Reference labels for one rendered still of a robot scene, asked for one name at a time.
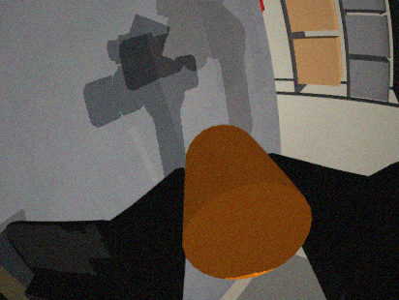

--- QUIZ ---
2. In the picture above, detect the orange knob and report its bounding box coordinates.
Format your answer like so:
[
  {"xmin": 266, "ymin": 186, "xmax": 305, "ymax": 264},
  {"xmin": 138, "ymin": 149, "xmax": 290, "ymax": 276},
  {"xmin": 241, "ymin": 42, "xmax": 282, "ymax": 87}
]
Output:
[{"xmin": 183, "ymin": 124, "xmax": 313, "ymax": 280}]

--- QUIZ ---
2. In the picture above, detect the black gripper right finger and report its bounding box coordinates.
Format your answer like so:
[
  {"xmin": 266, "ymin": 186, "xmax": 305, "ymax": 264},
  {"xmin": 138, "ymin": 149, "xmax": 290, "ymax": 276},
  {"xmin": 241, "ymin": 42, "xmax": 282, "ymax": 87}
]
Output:
[{"xmin": 267, "ymin": 154, "xmax": 399, "ymax": 300}]

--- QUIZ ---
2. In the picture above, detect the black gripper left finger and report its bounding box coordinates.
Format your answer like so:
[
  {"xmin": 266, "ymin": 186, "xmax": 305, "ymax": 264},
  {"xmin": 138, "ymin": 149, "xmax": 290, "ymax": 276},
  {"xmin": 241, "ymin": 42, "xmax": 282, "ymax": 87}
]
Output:
[{"xmin": 5, "ymin": 168, "xmax": 187, "ymax": 300}]

